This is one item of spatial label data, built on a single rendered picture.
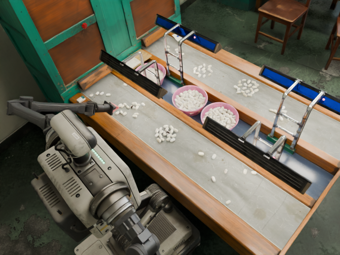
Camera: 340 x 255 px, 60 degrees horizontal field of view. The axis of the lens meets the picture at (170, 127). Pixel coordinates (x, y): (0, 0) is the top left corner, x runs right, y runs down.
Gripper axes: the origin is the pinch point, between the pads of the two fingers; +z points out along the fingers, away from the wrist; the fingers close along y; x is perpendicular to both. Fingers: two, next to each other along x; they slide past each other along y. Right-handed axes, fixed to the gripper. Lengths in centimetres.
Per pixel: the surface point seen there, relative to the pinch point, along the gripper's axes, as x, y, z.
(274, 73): -63, -74, 43
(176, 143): 3.0, -46.0, 17.0
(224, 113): -23, -54, 49
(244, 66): -55, -35, 84
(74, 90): 9.7, 47.0, -2.8
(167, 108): -9.9, -20.0, 28.2
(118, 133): 14.9, -10.7, -2.4
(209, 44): -62, -23, 42
